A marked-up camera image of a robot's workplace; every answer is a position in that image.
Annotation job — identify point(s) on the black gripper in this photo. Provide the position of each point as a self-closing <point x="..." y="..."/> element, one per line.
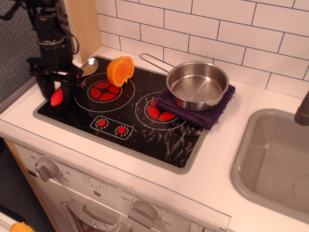
<point x="55" y="63"/>

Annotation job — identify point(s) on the red handled metal spoon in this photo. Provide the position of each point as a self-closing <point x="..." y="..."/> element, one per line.
<point x="89" y="68"/>

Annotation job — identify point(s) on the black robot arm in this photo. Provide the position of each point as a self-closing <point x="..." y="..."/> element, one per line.
<point x="54" y="40"/>

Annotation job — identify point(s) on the black toy stove top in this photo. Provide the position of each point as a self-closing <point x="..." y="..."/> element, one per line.
<point x="126" y="119"/>

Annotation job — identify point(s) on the orange plastic toy fruit half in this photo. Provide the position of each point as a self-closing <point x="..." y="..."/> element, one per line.
<point x="120" y="70"/>

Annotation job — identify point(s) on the wooden side panel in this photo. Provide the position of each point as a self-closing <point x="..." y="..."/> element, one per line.
<point x="83" y="22"/>

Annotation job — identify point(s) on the grey left timer knob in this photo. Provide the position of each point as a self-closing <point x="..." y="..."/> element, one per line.
<point x="46" y="169"/>

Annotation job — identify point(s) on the white toy oven front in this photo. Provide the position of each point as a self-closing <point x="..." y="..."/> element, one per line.
<point x="107" y="201"/>

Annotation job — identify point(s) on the stainless steel pot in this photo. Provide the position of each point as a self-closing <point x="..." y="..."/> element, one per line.
<point x="193" y="86"/>

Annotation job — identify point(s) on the orange object bottom left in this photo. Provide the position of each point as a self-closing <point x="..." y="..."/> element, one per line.
<point x="21" y="227"/>

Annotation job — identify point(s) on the grey right oven knob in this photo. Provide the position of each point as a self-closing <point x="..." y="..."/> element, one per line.
<point x="143" y="213"/>

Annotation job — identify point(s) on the purple folded cloth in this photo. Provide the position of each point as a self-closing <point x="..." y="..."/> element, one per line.
<point x="206" y="119"/>

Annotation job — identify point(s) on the grey sink basin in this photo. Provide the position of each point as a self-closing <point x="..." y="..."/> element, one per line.
<point x="271" y="167"/>

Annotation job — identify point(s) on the grey faucet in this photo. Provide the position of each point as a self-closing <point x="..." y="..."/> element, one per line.
<point x="302" y="114"/>

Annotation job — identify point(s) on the grey oven door handle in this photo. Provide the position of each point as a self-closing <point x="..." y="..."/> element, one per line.
<point x="91" y="224"/>

